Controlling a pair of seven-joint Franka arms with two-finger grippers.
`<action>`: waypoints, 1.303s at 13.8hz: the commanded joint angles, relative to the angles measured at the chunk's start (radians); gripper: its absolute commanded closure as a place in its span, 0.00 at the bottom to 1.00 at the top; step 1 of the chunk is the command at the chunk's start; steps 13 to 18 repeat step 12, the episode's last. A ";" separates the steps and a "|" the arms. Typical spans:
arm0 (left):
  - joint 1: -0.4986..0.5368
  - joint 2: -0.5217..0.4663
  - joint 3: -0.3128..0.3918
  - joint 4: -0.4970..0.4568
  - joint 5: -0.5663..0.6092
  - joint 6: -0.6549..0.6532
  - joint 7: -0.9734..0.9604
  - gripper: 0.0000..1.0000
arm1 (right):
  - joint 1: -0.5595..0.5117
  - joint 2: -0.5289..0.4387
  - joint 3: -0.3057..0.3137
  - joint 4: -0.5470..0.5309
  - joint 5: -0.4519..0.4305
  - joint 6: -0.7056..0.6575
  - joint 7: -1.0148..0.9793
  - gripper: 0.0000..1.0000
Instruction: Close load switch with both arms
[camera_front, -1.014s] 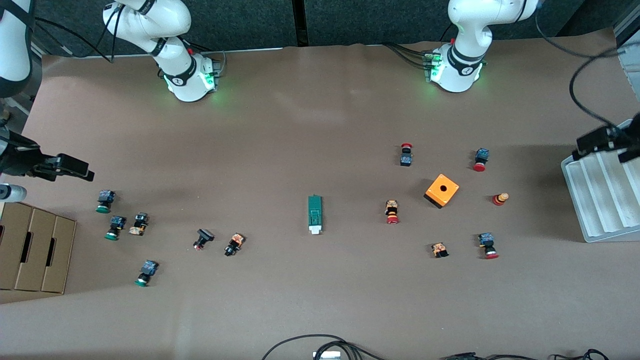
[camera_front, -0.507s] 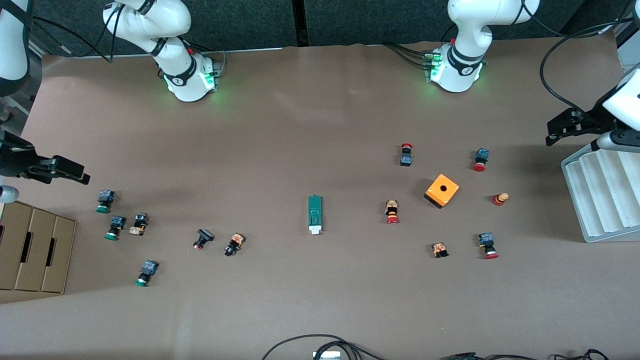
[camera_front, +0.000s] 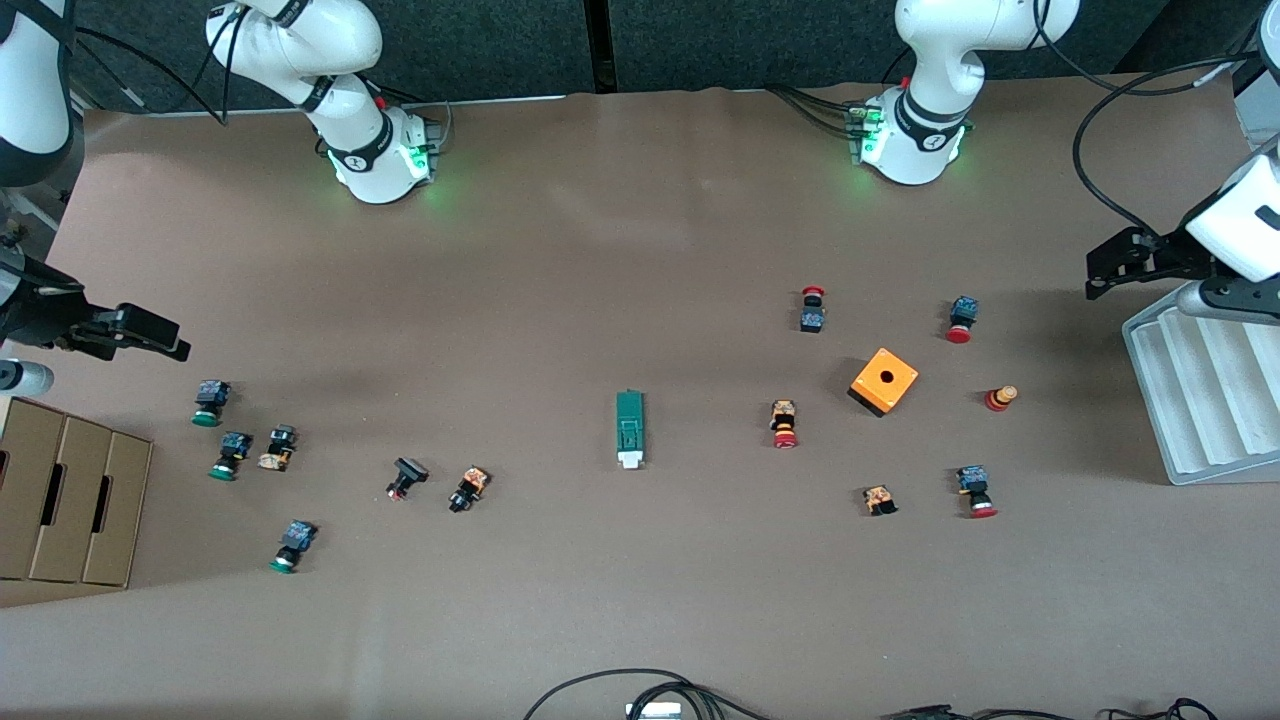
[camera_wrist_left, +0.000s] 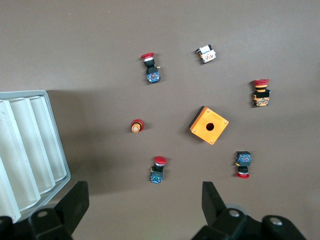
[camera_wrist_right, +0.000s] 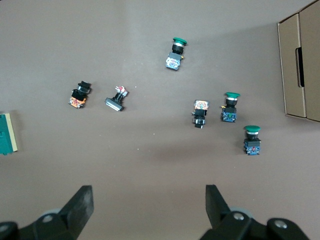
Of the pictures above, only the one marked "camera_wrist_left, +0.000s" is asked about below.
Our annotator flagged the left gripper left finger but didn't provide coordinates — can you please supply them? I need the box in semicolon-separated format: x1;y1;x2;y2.
0;181;90;240

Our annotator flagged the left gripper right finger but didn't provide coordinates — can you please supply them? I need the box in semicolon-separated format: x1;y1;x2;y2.
191;181;307;240

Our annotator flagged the red mushroom button blue block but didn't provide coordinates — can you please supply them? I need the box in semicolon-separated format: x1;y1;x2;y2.
140;52;162;84
149;156;168;185
234;150;253;180

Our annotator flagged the grey ribbed plastic tray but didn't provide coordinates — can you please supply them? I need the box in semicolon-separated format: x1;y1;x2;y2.
0;89;72;224

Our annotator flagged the red orange emergency stop head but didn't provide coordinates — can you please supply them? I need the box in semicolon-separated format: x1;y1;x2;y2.
130;118;145;134

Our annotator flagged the red emergency stop orange block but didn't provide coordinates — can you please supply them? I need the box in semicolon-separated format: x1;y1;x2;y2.
251;78;272;108

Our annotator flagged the orange contact block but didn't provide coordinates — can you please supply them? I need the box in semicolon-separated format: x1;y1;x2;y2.
194;44;217;65

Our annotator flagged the orange button enclosure box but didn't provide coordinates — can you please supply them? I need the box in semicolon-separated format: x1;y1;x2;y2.
189;105;230;146

